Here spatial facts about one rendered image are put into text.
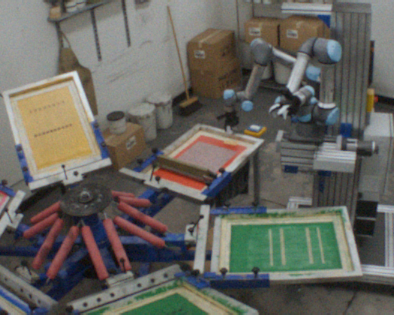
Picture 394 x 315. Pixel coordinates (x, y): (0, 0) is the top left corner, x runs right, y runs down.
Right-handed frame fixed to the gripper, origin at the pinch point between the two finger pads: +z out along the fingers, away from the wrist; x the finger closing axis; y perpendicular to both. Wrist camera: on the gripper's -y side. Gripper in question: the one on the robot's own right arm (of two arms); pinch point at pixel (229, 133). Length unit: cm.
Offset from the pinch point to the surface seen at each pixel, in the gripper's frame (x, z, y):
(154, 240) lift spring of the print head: -132, -11, 35
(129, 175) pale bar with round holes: -85, -5, -24
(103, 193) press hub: -134, -33, 6
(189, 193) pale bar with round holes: -83, -6, 23
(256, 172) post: 17.0, 41.1, 12.8
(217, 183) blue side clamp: -62, -3, 29
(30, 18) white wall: -14, -82, -200
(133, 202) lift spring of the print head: -117, -17, 9
